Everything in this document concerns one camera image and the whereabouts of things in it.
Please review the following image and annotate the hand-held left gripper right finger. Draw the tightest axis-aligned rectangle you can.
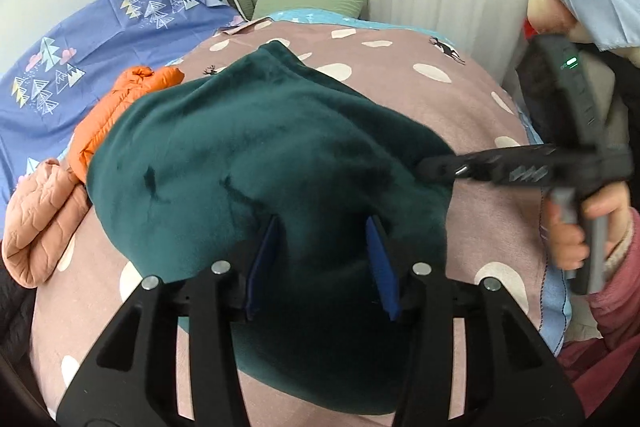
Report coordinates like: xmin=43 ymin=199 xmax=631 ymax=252
xmin=365 ymin=214 xmax=586 ymax=427

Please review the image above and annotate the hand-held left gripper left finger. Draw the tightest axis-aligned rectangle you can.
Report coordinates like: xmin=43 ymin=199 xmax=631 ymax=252
xmin=56 ymin=214 xmax=281 ymax=427

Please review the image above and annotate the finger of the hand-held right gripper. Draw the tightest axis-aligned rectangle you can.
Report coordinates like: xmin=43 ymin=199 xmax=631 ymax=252
xmin=417 ymin=146 xmax=558 ymax=188

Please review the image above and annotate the dark green fleece jacket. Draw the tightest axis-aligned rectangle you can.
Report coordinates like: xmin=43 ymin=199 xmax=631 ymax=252
xmin=86 ymin=42 xmax=453 ymax=415

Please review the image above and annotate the person's right forearm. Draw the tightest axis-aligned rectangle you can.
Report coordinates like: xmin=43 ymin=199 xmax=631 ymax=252
xmin=585 ymin=207 xmax=640 ymax=350

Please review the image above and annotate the person's right hand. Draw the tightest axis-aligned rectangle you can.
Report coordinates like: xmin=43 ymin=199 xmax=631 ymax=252
xmin=545 ymin=179 xmax=633 ymax=273

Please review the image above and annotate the mauve dotted duvet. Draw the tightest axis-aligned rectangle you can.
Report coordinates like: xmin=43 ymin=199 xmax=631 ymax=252
xmin=30 ymin=19 xmax=551 ymax=427

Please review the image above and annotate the cream plush toy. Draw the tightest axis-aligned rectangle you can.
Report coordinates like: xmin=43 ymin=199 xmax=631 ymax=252
xmin=527 ymin=0 xmax=601 ymax=44

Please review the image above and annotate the orange down jacket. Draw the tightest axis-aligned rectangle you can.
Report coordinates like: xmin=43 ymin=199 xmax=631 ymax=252
xmin=67 ymin=65 xmax=186 ymax=182

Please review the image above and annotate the pink quilted jacket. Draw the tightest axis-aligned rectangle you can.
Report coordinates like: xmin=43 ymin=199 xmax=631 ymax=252
xmin=1 ymin=157 xmax=93 ymax=290

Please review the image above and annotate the person's dark red clothing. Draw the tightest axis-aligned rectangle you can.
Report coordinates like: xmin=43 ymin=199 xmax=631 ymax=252
xmin=557 ymin=332 xmax=640 ymax=413

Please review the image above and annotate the black jacket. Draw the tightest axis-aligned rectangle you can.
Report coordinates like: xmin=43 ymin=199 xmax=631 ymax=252
xmin=0 ymin=257 xmax=40 ymax=360

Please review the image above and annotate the blue printed bed sheet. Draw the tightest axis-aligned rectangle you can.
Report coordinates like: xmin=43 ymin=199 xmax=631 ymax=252
xmin=0 ymin=0 xmax=246 ymax=238

